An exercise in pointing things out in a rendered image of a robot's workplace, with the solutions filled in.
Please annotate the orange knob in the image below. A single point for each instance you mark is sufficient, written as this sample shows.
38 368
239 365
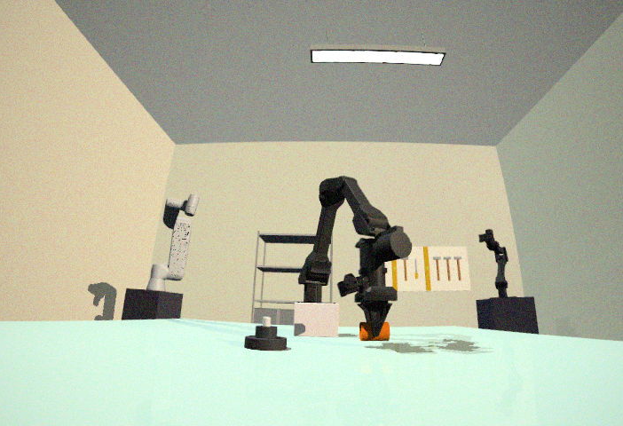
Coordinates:
366 334

